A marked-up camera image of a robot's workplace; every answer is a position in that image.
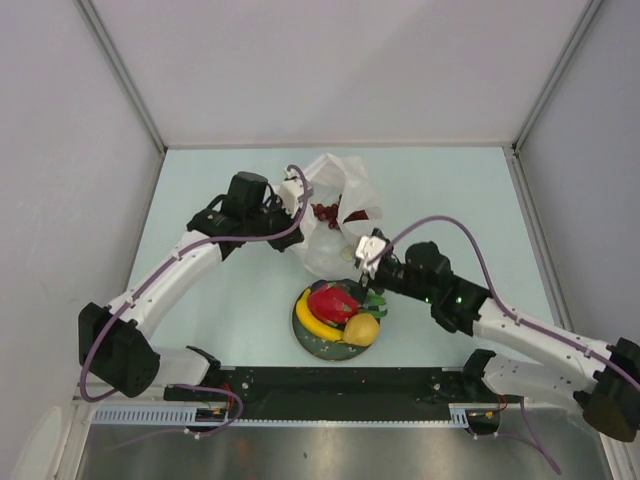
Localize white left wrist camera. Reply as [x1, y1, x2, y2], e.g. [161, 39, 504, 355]
[275, 171, 313, 217]

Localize white slotted cable duct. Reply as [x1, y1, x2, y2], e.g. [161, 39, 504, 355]
[93, 405, 474, 427]

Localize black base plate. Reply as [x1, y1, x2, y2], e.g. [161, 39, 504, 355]
[164, 365, 521, 435]

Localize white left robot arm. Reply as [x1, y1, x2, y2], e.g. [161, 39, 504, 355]
[78, 165, 312, 403]

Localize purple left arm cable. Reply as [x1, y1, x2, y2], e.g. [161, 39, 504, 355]
[78, 164, 307, 441]

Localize fake watermelon slice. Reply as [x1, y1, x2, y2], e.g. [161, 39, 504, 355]
[307, 279, 388, 329]

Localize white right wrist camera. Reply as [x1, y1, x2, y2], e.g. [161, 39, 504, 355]
[354, 235, 389, 278]

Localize fake yellow banana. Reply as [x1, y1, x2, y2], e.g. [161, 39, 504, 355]
[294, 288, 343, 343]

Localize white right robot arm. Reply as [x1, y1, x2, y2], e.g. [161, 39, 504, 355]
[355, 230, 639, 443]

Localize white plastic bag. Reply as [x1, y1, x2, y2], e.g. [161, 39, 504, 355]
[292, 153, 383, 280]

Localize aluminium frame rail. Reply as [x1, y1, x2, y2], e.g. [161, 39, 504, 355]
[72, 389, 616, 416]

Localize blue ceramic plate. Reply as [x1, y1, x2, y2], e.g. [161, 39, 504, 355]
[291, 280, 375, 362]

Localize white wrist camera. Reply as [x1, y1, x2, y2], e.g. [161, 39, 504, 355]
[354, 235, 389, 278]
[275, 171, 313, 217]

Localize fake red grapes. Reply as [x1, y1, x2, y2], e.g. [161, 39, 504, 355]
[311, 192, 372, 234]

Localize fake yellow lemon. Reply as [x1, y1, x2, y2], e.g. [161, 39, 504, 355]
[343, 313, 380, 347]

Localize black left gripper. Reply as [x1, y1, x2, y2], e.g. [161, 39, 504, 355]
[244, 194, 303, 252]

